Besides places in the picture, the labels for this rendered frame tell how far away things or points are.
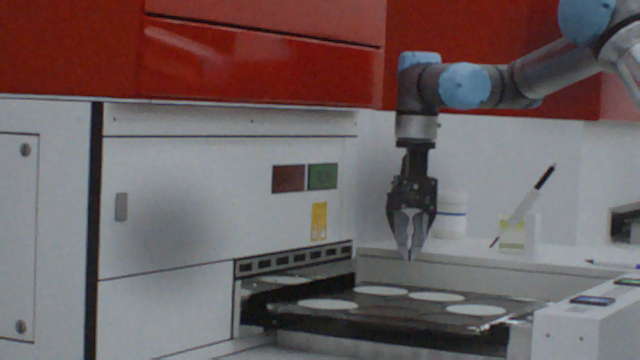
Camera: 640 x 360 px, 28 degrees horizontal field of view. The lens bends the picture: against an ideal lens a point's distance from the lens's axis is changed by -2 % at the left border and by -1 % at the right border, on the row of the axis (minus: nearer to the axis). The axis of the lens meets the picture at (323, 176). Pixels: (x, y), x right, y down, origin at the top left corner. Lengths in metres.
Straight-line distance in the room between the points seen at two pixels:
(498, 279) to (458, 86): 0.42
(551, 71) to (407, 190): 0.32
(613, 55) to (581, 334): 0.39
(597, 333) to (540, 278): 0.60
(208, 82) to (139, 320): 0.36
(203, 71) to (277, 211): 0.41
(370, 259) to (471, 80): 0.49
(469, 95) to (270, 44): 0.34
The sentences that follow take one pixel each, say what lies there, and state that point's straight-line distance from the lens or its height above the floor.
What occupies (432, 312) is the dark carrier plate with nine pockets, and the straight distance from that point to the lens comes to 2.15.
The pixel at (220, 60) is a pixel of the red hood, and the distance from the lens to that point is 1.95.
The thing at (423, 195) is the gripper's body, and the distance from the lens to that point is 2.26.
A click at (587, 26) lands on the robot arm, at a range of 1.87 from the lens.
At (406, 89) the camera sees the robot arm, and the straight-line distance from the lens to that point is 2.27.
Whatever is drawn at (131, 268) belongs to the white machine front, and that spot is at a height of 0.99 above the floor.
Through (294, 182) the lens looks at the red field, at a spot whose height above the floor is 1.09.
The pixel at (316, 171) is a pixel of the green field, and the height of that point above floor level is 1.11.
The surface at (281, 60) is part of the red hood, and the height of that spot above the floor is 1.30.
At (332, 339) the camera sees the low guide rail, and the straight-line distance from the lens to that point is 2.17.
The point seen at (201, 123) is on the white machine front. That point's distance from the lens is 2.00.
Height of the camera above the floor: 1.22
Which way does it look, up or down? 3 degrees down
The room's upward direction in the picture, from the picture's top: 3 degrees clockwise
